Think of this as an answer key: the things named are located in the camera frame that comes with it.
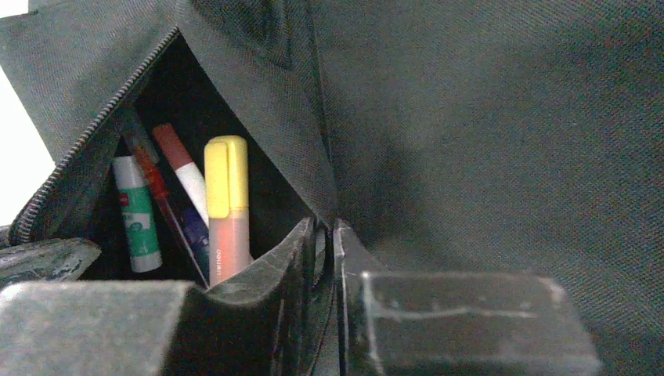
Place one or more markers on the red orange clear pen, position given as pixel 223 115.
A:
pixel 170 207

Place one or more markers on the dark blue pen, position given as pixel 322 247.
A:
pixel 198 236

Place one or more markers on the pink yellow highlighter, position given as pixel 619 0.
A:
pixel 227 193

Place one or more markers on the black student backpack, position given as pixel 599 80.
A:
pixel 486 136

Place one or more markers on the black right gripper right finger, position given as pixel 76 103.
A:
pixel 452 322

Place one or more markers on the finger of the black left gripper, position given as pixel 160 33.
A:
pixel 48 260

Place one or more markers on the green white glue stick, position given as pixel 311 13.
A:
pixel 137 212

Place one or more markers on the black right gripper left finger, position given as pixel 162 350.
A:
pixel 251 324

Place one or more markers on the red white pen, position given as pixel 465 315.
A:
pixel 187 172

